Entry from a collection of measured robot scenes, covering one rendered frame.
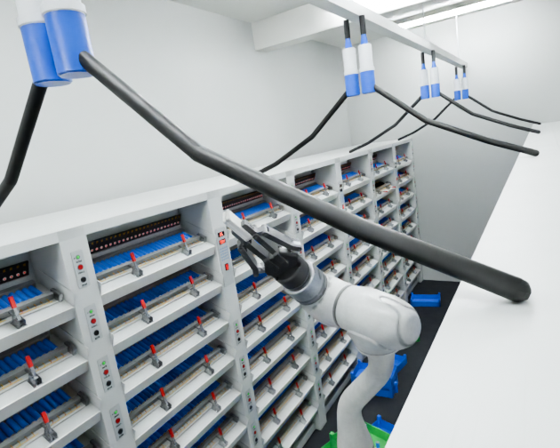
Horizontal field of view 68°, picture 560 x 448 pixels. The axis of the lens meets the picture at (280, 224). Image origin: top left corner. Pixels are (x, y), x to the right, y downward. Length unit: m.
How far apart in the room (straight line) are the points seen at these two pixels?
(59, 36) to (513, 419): 0.75
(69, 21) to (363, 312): 0.73
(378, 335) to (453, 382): 0.54
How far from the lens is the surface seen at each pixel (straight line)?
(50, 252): 1.53
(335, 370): 3.33
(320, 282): 0.93
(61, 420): 1.64
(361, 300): 0.90
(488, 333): 0.42
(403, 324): 0.86
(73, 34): 0.78
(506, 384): 0.35
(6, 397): 1.51
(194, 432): 2.05
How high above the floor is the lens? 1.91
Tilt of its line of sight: 11 degrees down
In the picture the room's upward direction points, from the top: 8 degrees counter-clockwise
